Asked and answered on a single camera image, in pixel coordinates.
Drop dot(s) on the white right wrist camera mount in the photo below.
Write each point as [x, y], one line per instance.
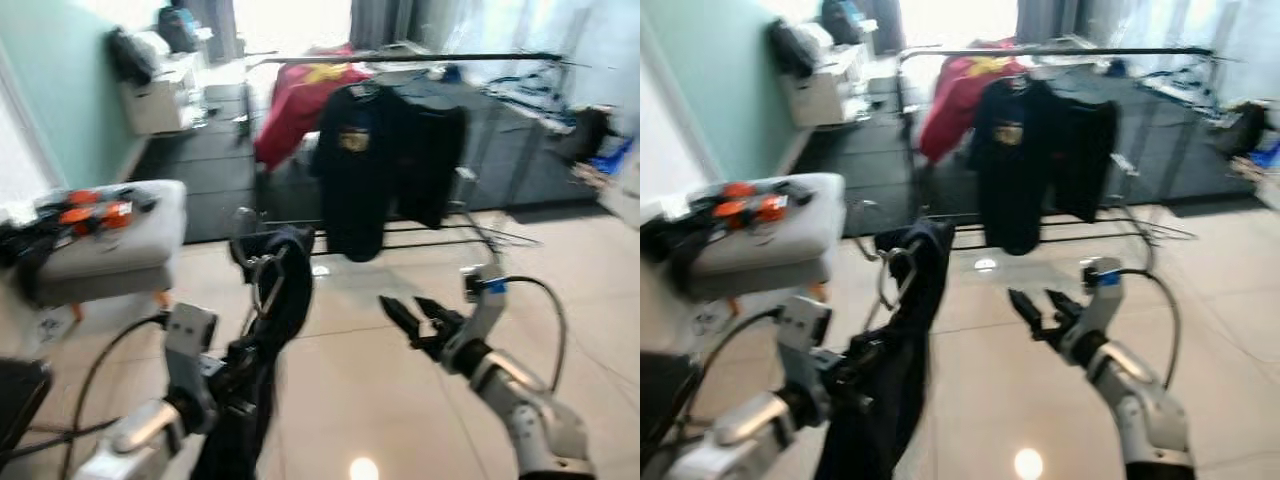
[1105, 295]
[485, 300]

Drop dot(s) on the plain navy t-shirt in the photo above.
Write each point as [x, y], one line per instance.
[900, 400]
[270, 330]

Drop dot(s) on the orange and black clamp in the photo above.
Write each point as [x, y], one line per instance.
[740, 190]
[75, 216]
[733, 210]
[83, 197]
[775, 208]
[118, 215]

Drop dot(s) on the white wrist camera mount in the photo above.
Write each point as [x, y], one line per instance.
[805, 335]
[1105, 295]
[190, 345]
[485, 300]

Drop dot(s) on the black backpack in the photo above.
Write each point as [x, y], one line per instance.
[792, 48]
[132, 55]

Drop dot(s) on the grey curtain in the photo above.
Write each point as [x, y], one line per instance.
[222, 28]
[380, 22]
[882, 22]
[1045, 20]

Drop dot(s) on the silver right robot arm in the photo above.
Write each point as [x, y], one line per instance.
[1145, 415]
[530, 420]

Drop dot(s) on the navy t-shirt with yellow logo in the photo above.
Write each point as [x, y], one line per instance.
[1010, 175]
[360, 180]

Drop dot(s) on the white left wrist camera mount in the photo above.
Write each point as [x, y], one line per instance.
[190, 345]
[805, 335]

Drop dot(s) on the grey metal hanger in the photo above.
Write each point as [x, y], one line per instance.
[262, 290]
[885, 285]

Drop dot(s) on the dark backpack with blue trim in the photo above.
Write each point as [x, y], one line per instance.
[178, 28]
[842, 22]

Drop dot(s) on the black metal clothes rack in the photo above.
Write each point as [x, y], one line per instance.
[1080, 51]
[420, 58]

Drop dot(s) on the black bag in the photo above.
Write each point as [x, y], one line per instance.
[35, 242]
[675, 238]

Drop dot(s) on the white shelf unit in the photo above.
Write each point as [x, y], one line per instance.
[825, 92]
[160, 100]

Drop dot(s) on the grey ottoman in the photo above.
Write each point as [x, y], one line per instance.
[780, 255]
[120, 260]

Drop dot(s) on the black foam floor matting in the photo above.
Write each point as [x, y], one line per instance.
[220, 180]
[870, 175]

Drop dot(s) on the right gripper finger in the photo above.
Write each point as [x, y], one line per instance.
[402, 318]
[1030, 312]
[1066, 303]
[440, 311]

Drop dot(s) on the red flag with yellow star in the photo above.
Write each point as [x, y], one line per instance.
[290, 110]
[950, 105]

